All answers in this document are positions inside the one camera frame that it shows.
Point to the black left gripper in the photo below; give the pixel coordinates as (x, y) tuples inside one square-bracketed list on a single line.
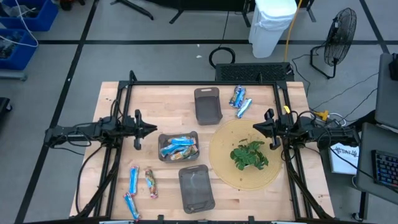
[(138, 141)]

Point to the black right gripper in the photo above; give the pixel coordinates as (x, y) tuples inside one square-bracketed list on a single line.
[(275, 143)]

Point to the blue granola bar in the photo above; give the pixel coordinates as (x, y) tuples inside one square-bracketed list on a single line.
[(169, 150), (244, 108), (133, 180), (182, 141), (237, 96), (131, 205)]

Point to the green granola bar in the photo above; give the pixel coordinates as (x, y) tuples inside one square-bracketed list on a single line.
[(151, 183), (185, 153)]

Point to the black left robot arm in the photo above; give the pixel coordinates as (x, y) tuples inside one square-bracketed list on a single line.
[(77, 130)]

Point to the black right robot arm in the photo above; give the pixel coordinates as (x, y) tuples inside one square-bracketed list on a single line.
[(335, 133)]

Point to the grey translucent plastic bin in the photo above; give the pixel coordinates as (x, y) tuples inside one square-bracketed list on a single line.
[(207, 109), (196, 189), (164, 137)]

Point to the green artificial leafy plant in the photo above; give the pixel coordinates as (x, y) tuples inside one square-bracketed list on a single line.
[(248, 154)]

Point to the yellow tape tag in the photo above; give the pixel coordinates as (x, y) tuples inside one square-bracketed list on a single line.
[(286, 109)]

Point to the round woven yellow placemat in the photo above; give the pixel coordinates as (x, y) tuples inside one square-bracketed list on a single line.
[(224, 143)]

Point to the black perforated case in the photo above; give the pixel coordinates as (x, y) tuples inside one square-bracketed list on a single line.
[(253, 72)]

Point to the yellow power plug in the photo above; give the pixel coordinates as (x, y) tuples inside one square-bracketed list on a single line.
[(321, 115)]

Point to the white paper sign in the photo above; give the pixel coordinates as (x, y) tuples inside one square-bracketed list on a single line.
[(343, 161)]

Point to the white trash bin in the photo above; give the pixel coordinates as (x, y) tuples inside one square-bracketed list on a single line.
[(270, 28)]

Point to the grey desk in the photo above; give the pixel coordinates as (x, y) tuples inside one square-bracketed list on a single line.
[(385, 93), (367, 149)]

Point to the black floor fan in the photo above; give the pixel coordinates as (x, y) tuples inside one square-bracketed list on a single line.
[(340, 37)]

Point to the black tripod stand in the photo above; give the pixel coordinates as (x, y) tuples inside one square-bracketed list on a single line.
[(133, 8)]

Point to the black backlit keyboard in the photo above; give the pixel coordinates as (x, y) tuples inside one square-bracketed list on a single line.
[(385, 169)]

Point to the blue plastic tote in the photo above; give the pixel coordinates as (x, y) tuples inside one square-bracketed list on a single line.
[(40, 21), (21, 59)]

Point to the black floor object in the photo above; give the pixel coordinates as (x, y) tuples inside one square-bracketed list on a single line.
[(4, 105)]

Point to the grey flat cart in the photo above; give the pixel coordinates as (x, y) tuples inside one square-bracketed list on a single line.
[(12, 75)]

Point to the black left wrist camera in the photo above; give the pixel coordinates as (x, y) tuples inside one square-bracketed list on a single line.
[(132, 129)]

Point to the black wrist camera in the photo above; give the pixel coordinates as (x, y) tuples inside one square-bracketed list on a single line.
[(132, 129), (282, 128)]

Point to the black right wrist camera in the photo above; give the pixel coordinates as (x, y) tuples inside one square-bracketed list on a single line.
[(282, 128)]

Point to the black aluminium table frame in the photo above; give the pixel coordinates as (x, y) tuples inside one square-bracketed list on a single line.
[(202, 83)]

